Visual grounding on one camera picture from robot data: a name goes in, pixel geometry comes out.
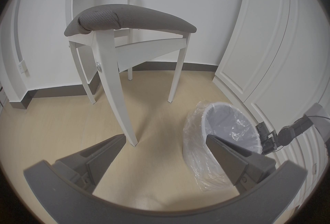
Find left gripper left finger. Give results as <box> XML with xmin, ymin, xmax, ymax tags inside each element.
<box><xmin>55</xmin><ymin>134</ymin><xmax>127</xmax><ymax>194</ymax></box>

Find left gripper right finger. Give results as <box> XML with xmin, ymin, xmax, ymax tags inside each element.
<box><xmin>206</xmin><ymin>134</ymin><xmax>276</xmax><ymax>192</ymax></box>

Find clear plastic bag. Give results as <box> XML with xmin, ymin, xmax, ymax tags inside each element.
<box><xmin>183</xmin><ymin>101</ymin><xmax>261</xmax><ymax>192</ymax></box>

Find white trash bin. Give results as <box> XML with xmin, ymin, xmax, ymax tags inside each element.
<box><xmin>201</xmin><ymin>103</ymin><xmax>261</xmax><ymax>185</ymax></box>

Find white wardrobe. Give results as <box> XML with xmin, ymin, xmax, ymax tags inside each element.
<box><xmin>213</xmin><ymin>0</ymin><xmax>330</xmax><ymax>218</ymax></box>

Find white chair grey cushions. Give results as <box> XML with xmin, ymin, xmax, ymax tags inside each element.
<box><xmin>63</xmin><ymin>0</ymin><xmax>197</xmax><ymax>147</ymax></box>

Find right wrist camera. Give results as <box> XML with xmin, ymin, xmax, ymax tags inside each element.
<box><xmin>255</xmin><ymin>122</ymin><xmax>270</xmax><ymax>138</ymax></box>

